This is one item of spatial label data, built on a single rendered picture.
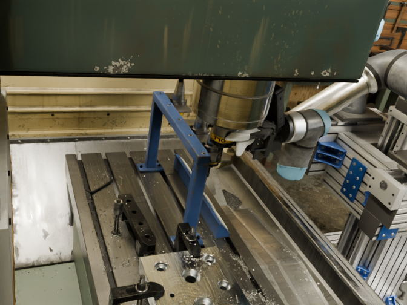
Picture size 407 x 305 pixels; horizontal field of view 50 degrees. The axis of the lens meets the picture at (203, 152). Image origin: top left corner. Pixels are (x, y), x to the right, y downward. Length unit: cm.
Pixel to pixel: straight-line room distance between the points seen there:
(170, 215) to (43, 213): 54
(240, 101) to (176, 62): 18
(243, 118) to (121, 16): 32
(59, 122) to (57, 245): 54
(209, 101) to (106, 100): 115
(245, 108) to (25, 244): 114
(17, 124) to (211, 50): 136
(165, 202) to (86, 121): 60
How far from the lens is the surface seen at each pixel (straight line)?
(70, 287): 165
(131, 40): 66
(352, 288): 162
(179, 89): 154
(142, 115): 201
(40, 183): 188
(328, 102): 128
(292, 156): 114
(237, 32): 71
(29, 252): 174
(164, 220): 149
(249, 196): 211
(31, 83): 188
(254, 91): 82
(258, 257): 165
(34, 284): 167
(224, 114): 83
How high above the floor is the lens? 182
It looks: 29 degrees down
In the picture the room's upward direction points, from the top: 11 degrees clockwise
